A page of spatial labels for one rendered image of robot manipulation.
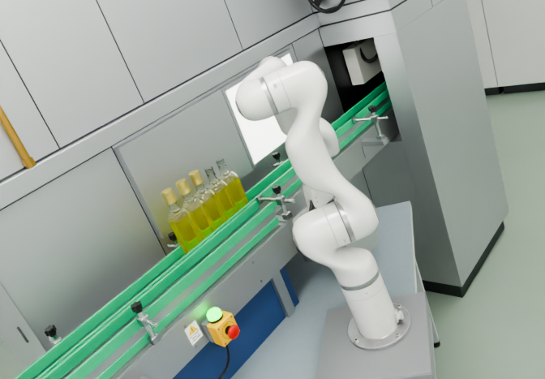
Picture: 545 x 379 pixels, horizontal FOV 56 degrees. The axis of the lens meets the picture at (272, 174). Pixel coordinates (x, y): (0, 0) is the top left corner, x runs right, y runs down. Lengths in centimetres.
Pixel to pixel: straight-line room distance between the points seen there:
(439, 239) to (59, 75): 185
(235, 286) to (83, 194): 54
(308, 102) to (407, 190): 137
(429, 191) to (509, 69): 284
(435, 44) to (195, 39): 114
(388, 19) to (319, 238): 114
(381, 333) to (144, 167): 89
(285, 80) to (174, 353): 80
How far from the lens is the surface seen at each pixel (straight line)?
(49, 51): 164
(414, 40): 234
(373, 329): 153
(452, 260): 269
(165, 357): 152
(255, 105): 124
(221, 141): 190
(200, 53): 192
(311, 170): 129
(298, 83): 124
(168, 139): 176
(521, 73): 517
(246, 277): 165
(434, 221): 259
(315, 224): 135
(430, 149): 241
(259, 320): 175
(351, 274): 142
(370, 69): 259
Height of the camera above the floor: 184
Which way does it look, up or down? 21 degrees down
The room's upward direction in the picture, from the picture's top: 21 degrees counter-clockwise
